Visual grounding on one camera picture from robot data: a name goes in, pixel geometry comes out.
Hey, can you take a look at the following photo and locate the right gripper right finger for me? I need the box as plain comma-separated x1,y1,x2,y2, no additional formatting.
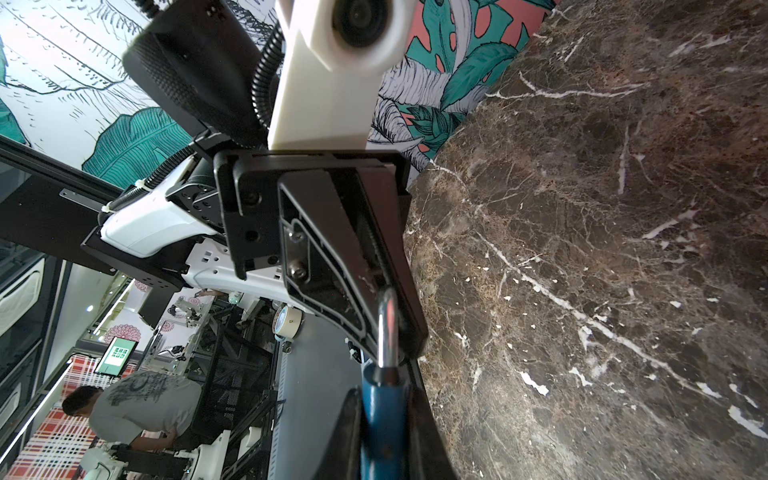
406,388,457,480

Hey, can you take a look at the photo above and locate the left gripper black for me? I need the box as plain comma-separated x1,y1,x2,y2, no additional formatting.
214,150,429,359

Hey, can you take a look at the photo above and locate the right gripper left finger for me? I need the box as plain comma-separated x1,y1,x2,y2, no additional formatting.
313,387,365,480

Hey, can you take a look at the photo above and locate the blue padlock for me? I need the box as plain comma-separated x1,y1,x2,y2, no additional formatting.
361,287,407,479

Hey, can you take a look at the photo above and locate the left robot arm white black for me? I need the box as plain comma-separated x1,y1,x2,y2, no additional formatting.
83,1,429,366

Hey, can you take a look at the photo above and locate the person in grey shirt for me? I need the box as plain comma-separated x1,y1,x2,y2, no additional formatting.
62,371,206,452

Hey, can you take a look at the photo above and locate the green screen monitor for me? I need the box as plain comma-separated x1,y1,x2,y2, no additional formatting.
94,337,138,377

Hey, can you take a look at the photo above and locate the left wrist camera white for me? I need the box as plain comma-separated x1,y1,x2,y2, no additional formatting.
268,1,416,151

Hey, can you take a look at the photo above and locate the left camera black cable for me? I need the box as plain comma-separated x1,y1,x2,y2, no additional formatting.
250,20,286,133

